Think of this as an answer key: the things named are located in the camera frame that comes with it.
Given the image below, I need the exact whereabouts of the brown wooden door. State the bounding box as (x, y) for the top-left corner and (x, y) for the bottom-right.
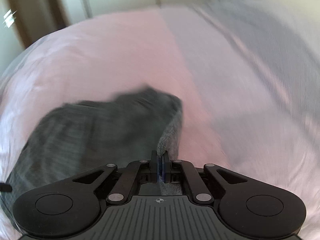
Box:
(5, 0), (72, 52)

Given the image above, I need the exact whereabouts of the grey knit garment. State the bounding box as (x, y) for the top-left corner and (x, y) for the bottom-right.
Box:
(4, 86), (184, 220)

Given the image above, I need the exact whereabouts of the bed with striped blanket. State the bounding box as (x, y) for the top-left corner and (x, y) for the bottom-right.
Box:
(0, 0), (320, 240)

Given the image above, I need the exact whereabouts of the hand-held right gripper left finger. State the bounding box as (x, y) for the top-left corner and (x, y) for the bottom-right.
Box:
(72, 151), (159, 205)

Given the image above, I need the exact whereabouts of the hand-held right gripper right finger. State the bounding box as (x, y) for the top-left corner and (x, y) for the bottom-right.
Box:
(160, 152), (248, 203)

